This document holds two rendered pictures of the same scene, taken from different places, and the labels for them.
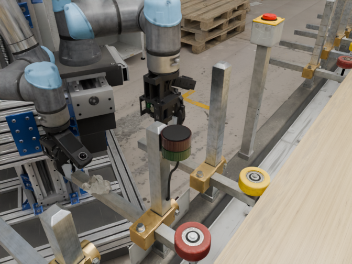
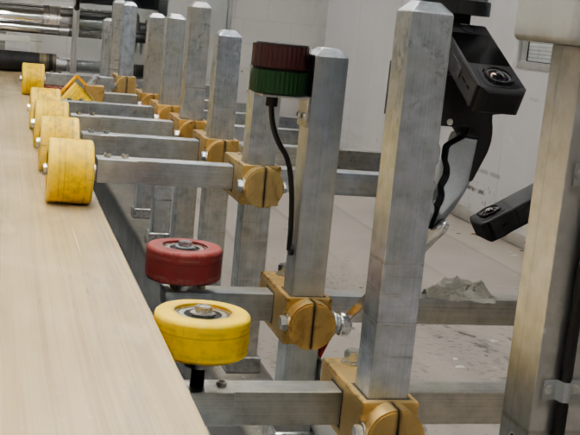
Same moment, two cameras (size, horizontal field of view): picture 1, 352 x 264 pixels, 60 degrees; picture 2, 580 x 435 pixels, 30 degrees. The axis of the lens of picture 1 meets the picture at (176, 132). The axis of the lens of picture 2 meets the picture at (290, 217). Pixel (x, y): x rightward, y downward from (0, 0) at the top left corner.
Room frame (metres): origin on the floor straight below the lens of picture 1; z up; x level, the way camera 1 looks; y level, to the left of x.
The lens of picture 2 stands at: (1.16, -0.86, 1.15)
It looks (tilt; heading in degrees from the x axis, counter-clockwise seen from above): 10 degrees down; 127
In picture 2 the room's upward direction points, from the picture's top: 6 degrees clockwise
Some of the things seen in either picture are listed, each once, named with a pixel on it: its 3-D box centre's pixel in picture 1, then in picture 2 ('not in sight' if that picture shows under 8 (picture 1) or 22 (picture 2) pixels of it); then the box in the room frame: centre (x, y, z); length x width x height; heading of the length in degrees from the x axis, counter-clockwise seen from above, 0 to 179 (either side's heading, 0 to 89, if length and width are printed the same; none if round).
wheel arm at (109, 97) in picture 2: not in sight; (185, 105); (-0.46, 0.88, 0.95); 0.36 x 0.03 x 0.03; 53
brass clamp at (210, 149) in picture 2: not in sight; (215, 152); (0.10, 0.35, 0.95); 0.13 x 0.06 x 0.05; 143
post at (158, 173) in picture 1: (161, 204); (305, 277); (0.51, 0.04, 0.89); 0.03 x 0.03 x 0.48; 53
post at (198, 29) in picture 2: not in sight; (188, 145); (-0.08, 0.49, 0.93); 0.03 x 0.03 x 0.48; 53
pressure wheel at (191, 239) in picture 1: (191, 250); (180, 293); (0.41, -0.04, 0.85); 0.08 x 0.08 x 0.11
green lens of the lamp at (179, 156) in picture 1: (176, 147); (279, 81); (0.48, 0.00, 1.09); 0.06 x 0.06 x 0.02
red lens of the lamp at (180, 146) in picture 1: (176, 137); (281, 56); (0.48, 0.00, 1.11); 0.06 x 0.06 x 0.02
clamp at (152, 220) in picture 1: (156, 221); (293, 308); (0.49, 0.05, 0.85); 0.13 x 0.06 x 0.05; 143
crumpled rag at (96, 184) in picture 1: (96, 183); (457, 285); (0.60, 0.22, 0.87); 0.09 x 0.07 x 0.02; 53
